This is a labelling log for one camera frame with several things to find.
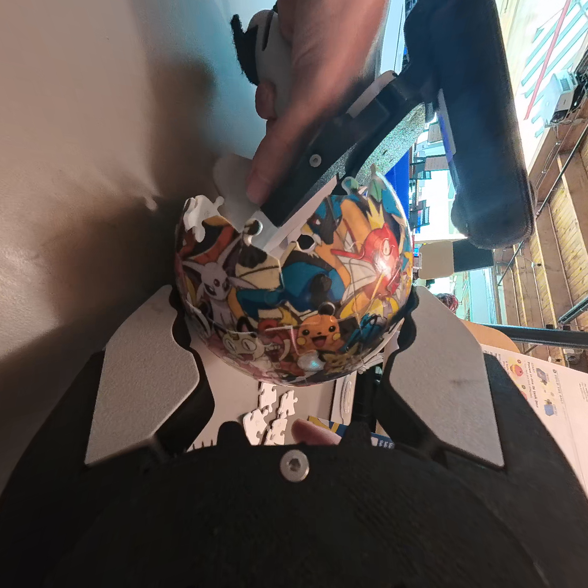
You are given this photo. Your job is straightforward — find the blue puzzle box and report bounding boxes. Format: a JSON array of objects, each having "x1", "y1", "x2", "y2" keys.
[{"x1": 307, "y1": 415, "x2": 396, "y2": 451}]

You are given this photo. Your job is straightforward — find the wooden document board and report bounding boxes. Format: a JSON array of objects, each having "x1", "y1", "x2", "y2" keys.
[{"x1": 459, "y1": 319, "x2": 533, "y2": 354}]

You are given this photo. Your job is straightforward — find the printed instruction sheet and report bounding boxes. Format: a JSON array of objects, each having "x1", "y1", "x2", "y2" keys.
[{"x1": 480, "y1": 342, "x2": 588, "y2": 494}]

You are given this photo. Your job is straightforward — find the person's right hand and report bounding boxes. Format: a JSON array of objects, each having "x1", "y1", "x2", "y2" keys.
[{"x1": 292, "y1": 418, "x2": 344, "y2": 446}]

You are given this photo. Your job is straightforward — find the colourful cartoon puzzle ball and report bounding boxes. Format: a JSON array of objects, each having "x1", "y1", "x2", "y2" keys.
[{"x1": 175, "y1": 164, "x2": 414, "y2": 386}]

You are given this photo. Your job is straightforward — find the loose white puzzle pieces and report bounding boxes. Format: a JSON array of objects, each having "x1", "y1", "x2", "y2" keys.
[{"x1": 243, "y1": 381, "x2": 299, "y2": 446}]

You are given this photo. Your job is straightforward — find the person's left hand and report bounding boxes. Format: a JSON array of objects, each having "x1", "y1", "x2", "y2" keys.
[{"x1": 245, "y1": 0, "x2": 392, "y2": 206}]

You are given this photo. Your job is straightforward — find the blue plastic bin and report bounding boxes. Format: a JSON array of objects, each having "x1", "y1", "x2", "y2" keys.
[{"x1": 383, "y1": 152, "x2": 413, "y2": 221}]

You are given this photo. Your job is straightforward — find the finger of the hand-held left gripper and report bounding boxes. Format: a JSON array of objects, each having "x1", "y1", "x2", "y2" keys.
[{"x1": 252, "y1": 176, "x2": 351, "y2": 252}]

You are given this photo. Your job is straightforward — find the black metal pole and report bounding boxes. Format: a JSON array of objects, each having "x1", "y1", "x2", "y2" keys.
[{"x1": 478, "y1": 322, "x2": 588, "y2": 350}]

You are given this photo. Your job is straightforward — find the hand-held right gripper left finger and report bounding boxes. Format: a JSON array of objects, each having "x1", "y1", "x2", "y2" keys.
[{"x1": 84, "y1": 285, "x2": 217, "y2": 467}]

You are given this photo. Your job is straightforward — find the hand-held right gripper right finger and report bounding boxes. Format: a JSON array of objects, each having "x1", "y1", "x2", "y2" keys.
[{"x1": 376, "y1": 286, "x2": 506, "y2": 469}]

